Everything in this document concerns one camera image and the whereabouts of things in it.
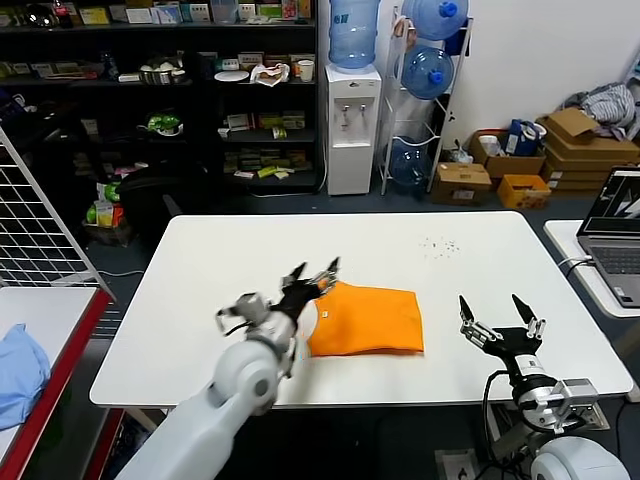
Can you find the yellow cardboard box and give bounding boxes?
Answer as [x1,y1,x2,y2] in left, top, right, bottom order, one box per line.
[497,173,553,210]

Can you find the white metal jug rack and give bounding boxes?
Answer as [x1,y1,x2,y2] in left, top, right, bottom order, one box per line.
[379,4,475,197]

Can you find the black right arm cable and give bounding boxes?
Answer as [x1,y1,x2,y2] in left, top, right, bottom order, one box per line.
[482,369,531,469]

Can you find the black office chair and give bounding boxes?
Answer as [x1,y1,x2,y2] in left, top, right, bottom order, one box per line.
[118,162,213,246]

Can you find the yellow orange snack packet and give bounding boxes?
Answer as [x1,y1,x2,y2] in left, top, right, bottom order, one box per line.
[96,202,128,229]

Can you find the orange t-shirt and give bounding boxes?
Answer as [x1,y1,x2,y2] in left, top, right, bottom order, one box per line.
[305,281,426,358]

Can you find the white wire grid rack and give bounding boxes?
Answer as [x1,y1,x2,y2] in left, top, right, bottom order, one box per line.
[0,127,117,304]

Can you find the white table leg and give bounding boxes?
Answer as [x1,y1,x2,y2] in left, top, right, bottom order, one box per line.
[123,408,171,432]

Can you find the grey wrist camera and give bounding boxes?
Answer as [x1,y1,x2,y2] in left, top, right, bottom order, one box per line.
[217,293,274,336]
[552,378,600,434]

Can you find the white plastic bag with bread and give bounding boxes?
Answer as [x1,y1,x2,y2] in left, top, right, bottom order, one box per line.
[250,63,293,90]

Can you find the green toy fruit bowl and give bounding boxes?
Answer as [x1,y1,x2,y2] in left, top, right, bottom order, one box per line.
[136,113,185,138]

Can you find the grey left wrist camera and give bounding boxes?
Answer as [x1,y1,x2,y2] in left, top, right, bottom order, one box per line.
[217,293,274,336]

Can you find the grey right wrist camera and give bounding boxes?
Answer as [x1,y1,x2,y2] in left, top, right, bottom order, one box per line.
[552,378,600,434]

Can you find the metal bowl with eggs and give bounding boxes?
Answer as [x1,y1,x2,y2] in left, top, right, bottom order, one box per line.
[138,57,189,86]

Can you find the grey laptop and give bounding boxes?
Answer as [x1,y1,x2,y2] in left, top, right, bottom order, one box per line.
[575,165,640,309]

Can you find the stacked cardboard boxes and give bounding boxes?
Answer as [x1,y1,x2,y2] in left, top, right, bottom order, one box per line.
[536,107,640,164]

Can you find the black shelving unit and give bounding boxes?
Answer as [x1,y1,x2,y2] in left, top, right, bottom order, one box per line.
[0,0,323,196]

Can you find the white laptop cable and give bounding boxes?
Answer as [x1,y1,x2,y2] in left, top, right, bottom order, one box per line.
[558,255,594,274]

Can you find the flat cardboard box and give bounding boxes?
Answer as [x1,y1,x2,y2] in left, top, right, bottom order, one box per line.
[548,177,610,192]
[541,158,615,182]

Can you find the clear plastic container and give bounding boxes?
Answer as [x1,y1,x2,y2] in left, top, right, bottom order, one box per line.
[211,0,240,25]

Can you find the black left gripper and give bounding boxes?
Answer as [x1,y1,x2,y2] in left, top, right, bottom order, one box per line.
[274,257,341,321]

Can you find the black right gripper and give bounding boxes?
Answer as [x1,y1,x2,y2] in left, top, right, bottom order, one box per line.
[459,293,547,384]

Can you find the white water dispenser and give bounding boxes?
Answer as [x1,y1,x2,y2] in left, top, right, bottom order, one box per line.
[325,63,383,197]

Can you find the grey clothes pile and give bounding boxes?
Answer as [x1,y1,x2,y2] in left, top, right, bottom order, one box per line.
[561,82,640,139]

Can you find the blue paper bag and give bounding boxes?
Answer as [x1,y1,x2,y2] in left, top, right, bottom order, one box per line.
[506,118,548,157]

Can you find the sealed brown cardboard box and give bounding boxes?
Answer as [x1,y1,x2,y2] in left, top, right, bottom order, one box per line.
[431,162,494,207]

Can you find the blue water jug with label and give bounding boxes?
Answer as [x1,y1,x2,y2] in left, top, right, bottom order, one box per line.
[328,0,382,76]

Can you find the red-edged white side table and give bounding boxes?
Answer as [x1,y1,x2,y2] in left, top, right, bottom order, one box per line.
[0,287,127,480]

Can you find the dark basket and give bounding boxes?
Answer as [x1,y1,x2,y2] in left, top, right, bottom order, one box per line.
[83,219,137,249]

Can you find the blue water jug blue cap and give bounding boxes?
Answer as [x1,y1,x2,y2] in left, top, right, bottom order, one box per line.
[401,0,471,42]
[401,45,456,101]

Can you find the shiny round glass bowl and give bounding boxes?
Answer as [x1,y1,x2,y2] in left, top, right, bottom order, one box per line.
[23,2,55,29]

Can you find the pale blue box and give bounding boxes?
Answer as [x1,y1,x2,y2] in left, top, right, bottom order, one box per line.
[152,3,183,24]

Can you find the open brown cardboard box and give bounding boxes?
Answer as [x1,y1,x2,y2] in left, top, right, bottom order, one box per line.
[468,128,548,179]

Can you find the white floor plate black logo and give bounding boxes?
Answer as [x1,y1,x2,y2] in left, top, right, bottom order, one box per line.
[433,448,479,480]

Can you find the light blue cloth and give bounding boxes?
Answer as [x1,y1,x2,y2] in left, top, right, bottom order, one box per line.
[0,323,52,432]

